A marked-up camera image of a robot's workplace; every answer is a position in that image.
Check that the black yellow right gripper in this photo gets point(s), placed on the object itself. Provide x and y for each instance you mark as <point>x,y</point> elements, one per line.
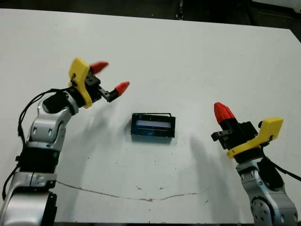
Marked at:
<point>244,139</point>

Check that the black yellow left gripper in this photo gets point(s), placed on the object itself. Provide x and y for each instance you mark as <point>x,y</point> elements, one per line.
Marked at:
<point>81,77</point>

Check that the black camera box lid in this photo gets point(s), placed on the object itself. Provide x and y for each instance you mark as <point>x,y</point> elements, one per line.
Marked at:
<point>152,130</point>

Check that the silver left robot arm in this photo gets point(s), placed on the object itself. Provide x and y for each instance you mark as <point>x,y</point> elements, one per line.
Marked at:
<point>47,122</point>

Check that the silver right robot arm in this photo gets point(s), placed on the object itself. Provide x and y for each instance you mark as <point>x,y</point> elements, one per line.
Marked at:
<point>270,207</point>

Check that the black floor stand leg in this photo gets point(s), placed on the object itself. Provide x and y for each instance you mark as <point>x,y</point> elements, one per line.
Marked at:
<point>179,14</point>

